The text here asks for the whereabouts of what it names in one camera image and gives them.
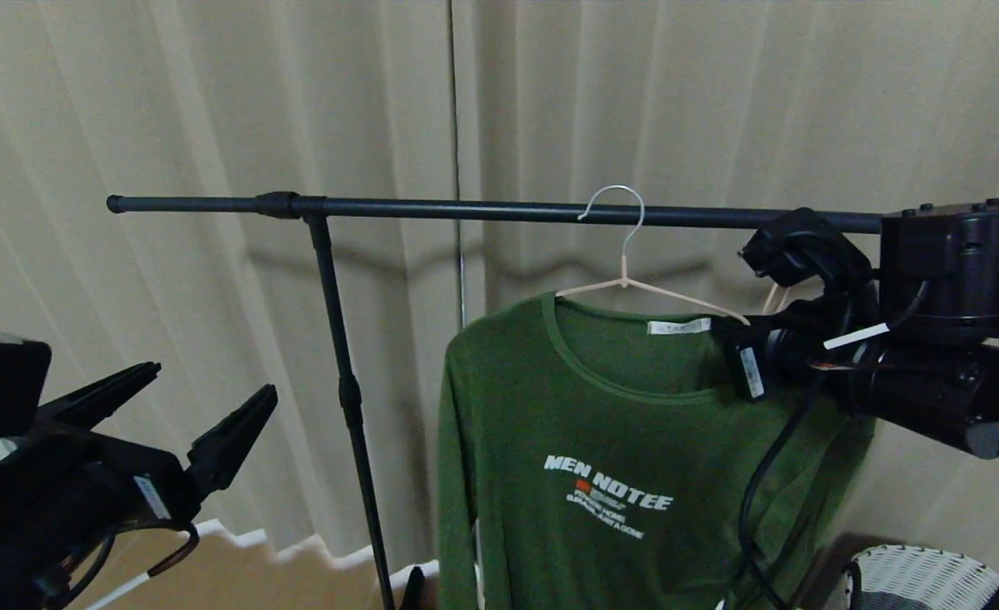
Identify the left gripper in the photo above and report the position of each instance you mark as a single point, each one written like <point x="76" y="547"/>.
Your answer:
<point x="58" y="500"/>

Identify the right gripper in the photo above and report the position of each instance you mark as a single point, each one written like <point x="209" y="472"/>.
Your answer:
<point x="914" y="390"/>

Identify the pink clothes hanger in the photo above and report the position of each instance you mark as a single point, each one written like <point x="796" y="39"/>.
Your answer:
<point x="624" y="269"/>
<point x="772" y="298"/>

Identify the green printed shirt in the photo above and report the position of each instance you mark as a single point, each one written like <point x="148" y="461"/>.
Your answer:
<point x="592" y="407"/>

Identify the white laundry basket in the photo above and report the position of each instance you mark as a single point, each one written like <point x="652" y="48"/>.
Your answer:
<point x="931" y="576"/>

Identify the black clothes rack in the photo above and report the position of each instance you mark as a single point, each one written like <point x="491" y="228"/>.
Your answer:
<point x="465" y="208"/>

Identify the beige curtain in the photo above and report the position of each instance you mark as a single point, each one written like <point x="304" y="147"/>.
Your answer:
<point x="169" y="127"/>

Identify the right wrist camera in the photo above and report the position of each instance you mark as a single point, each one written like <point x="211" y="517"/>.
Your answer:
<point x="796" y="246"/>

